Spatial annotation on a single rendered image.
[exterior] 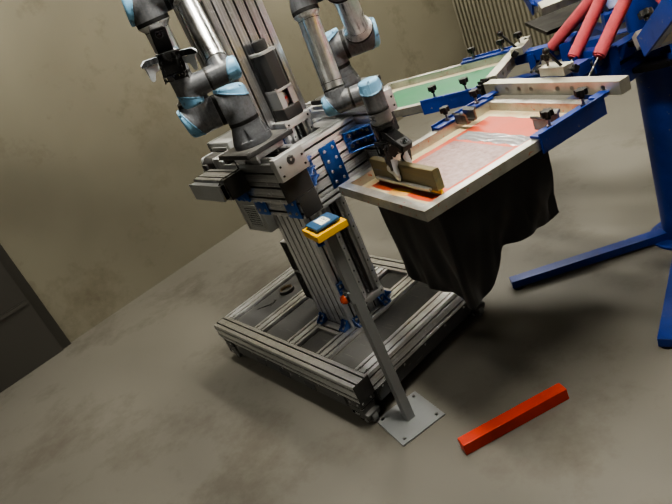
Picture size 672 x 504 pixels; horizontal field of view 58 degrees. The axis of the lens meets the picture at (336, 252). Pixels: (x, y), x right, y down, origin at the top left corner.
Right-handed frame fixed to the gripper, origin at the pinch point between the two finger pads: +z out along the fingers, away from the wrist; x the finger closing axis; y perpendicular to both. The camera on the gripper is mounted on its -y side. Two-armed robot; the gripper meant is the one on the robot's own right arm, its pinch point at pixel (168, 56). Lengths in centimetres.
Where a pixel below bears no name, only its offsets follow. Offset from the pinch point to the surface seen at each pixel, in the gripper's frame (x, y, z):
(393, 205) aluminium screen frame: -53, 63, -7
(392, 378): -41, 140, -23
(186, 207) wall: 34, 132, -335
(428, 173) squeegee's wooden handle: -65, 55, -3
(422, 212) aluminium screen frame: -57, 62, 9
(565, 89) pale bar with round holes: -131, 49, -27
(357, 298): -36, 100, -24
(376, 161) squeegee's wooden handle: -58, 55, -35
